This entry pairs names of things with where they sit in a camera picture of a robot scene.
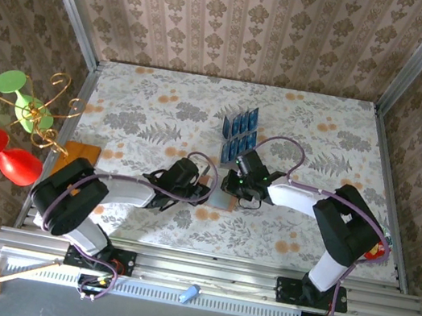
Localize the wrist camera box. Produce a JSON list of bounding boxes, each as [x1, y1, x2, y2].
[[234, 150, 257, 175], [168, 155, 201, 189]]

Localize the light blue plastic tube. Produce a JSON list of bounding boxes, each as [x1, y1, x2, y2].
[[176, 281, 204, 308]]

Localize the aluminium table side rail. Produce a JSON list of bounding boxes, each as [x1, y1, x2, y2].
[[13, 50, 103, 239], [342, 102, 422, 295]]

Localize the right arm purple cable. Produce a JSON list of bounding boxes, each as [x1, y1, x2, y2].
[[223, 131, 408, 316]]

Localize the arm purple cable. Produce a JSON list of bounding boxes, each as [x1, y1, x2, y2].
[[30, 127, 224, 316], [223, 131, 408, 316]]

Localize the pink leather card holder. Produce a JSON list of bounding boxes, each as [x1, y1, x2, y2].
[[193, 175, 241, 214]]

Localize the gold wire hook stand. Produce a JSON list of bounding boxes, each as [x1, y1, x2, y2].
[[0, 61, 93, 162]]

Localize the slotted grey cable duct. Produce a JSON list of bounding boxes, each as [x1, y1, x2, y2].
[[2, 255, 306, 316]]

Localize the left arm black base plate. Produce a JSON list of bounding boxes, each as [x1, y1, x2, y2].
[[63, 239, 138, 278]]

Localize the orange wooden board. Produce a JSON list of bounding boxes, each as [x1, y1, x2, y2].
[[52, 138, 102, 182]]

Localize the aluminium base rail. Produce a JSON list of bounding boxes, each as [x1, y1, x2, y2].
[[0, 215, 422, 316]]

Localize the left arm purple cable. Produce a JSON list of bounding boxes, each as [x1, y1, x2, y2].
[[30, 127, 224, 316]]

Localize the clear acrylic card stand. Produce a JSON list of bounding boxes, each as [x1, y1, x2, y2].
[[205, 99, 269, 175]]

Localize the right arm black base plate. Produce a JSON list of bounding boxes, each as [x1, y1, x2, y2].
[[273, 275, 352, 315]]

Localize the green plastic goblet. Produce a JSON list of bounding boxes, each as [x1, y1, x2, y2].
[[0, 67, 61, 138]]

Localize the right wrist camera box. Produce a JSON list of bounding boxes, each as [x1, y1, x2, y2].
[[234, 150, 257, 175]]

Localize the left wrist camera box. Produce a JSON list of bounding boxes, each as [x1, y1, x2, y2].
[[168, 155, 201, 189]]

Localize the red snack packet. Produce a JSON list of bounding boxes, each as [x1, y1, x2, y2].
[[364, 238, 392, 264]]

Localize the patterned ceramic bowl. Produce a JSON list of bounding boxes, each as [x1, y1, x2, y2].
[[374, 227, 396, 264]]

